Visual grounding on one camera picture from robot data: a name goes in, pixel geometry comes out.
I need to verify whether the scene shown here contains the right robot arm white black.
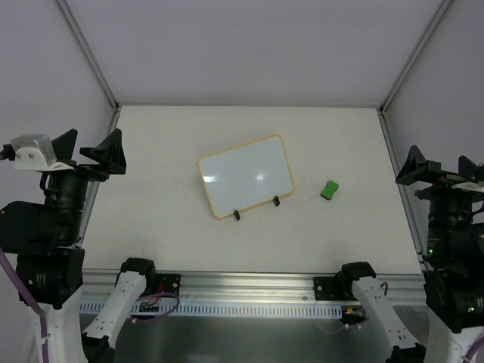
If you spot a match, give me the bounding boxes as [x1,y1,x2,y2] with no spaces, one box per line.
[335,145,483,362]

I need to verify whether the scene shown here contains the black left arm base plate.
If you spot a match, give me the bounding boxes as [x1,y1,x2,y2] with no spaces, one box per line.
[155,272,182,296]

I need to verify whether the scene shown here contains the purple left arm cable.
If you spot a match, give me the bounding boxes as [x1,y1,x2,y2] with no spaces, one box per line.
[0,143,182,363]

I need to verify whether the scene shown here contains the left aluminium frame post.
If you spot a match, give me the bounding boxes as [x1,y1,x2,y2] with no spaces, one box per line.
[54,0,119,112]

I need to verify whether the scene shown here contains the aluminium frame post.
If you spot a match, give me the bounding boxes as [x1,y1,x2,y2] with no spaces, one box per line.
[379,0,453,114]
[54,0,119,112]

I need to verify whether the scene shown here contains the aluminium mounting rail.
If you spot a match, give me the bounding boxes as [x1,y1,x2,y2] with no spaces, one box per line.
[79,268,432,306]

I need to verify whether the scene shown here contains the white slotted cable duct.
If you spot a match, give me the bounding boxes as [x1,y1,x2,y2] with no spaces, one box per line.
[80,299,343,320]

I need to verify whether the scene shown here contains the small whiteboard with yellow frame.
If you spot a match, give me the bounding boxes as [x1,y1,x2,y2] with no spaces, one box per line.
[197,135,296,219]

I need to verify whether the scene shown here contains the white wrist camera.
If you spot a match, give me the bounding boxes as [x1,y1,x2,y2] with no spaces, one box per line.
[11,134,74,172]
[452,181,484,193]

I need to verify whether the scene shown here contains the green whiteboard eraser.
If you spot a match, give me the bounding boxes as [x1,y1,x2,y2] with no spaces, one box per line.
[320,180,339,200]

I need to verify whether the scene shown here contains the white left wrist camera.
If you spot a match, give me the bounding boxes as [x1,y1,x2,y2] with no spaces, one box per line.
[11,134,74,172]

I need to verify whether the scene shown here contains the right aluminium frame post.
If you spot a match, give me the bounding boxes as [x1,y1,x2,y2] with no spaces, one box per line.
[379,0,453,114]

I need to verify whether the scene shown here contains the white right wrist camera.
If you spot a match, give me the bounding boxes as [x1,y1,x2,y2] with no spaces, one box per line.
[452,181,484,193]

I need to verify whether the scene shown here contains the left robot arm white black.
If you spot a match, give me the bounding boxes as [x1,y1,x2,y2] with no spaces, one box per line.
[1,129,157,362]

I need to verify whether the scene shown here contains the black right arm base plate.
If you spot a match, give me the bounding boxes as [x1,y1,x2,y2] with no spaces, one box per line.
[313,276,357,302]

